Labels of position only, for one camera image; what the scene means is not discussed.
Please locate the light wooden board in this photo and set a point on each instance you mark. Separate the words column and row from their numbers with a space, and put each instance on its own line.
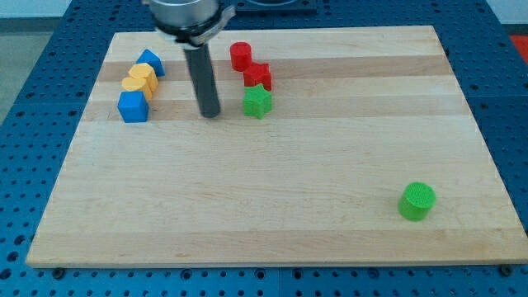
column 357, row 114

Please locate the blue cube block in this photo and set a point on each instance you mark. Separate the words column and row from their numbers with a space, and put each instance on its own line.
column 133, row 107

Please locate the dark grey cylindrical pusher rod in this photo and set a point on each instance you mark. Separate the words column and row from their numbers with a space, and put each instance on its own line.
column 203, row 80

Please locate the green cylinder block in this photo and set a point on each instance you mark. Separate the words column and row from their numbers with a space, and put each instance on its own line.
column 417, row 200

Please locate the red cylinder block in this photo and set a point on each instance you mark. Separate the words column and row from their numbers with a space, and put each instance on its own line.
column 241, row 55

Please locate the yellow half-round block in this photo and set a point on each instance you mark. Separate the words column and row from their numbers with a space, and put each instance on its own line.
column 130, row 84

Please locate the blue triangular block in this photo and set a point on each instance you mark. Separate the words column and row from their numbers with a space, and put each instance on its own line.
column 149, row 57

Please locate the red star block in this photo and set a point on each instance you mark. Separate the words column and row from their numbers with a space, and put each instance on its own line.
column 256, row 74

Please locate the green star block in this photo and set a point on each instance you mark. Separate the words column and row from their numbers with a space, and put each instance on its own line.
column 257, row 101

